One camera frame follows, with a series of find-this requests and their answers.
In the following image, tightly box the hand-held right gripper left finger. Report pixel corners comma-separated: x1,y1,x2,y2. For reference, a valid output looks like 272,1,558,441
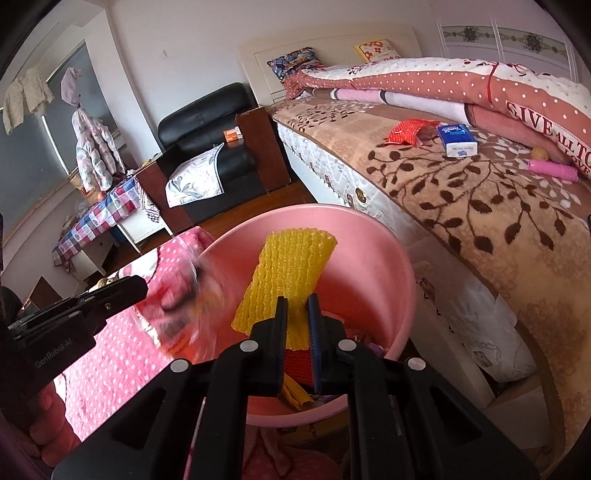
65,296,290,480

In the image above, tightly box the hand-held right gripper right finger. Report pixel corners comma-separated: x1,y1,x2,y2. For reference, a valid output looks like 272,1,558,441
307,293,541,480

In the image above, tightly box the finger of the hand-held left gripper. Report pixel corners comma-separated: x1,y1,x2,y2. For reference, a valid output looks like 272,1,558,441
80,275,149,325

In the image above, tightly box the silver foil wrapper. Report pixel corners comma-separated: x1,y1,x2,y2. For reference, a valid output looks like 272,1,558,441
137,249,228,365

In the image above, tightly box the yellow foam fruit net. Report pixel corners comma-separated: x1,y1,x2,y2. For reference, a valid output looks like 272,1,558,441
232,230,338,352

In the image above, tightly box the pink plastic bucket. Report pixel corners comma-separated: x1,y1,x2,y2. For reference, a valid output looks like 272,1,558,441
185,204,413,428

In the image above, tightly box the person's left hand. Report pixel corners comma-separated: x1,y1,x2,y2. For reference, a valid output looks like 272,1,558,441
27,382,82,459

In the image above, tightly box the red scrap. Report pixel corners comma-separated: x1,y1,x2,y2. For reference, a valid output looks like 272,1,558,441
283,350,315,385

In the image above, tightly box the pink polka dot blanket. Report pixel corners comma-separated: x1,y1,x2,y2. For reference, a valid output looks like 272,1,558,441
52,226,218,442

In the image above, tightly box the white table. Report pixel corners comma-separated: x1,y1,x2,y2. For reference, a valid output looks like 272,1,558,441
69,205,172,278

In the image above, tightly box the plaid covered table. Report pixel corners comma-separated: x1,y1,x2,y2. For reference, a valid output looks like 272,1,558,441
52,178,142,269

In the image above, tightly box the patterned hanging cloth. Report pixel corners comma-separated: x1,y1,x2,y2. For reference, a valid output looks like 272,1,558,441
138,184,163,225

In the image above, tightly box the brown wooden panel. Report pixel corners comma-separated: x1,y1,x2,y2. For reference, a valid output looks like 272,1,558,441
134,154,195,237

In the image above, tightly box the floral white pillowcase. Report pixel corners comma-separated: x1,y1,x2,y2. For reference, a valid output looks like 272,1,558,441
165,143,226,209

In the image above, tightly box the pastel puffy jacket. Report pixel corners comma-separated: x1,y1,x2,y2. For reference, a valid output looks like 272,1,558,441
71,107,126,193

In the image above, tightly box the white bed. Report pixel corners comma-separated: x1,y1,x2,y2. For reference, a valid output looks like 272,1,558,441
237,23,591,467

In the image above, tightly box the brown wooden nightstand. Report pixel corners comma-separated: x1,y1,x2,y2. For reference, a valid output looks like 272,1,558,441
235,106,292,195

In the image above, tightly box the black leather armchair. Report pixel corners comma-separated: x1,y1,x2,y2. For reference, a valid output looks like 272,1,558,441
157,82,257,223

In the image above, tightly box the lilac hanging garment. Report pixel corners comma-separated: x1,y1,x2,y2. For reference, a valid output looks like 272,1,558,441
60,67,82,108

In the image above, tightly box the brown leaf pattern blanket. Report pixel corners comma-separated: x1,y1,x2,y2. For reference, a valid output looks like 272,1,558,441
270,98,591,467

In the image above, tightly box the beige hanging sweater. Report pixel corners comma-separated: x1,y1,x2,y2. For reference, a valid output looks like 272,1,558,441
2,67,55,136

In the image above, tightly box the red snack packet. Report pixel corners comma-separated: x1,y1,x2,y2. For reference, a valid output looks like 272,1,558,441
386,118,442,147

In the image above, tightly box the blue tissue pack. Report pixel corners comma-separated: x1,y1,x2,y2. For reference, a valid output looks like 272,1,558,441
436,123,479,159

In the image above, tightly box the blue patterned pillow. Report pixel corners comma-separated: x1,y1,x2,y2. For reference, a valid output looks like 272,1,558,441
266,47,324,82

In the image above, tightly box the pink polka dot quilt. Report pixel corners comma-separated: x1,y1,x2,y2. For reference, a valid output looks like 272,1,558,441
281,56,591,182

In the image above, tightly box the pink tube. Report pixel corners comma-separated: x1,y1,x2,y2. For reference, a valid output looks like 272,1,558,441
527,159,579,182

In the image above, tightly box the yellow floral pillow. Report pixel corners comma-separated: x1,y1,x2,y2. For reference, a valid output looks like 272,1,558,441
354,38,400,64

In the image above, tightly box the white wardrobe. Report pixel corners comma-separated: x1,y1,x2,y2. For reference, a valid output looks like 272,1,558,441
429,0,583,85

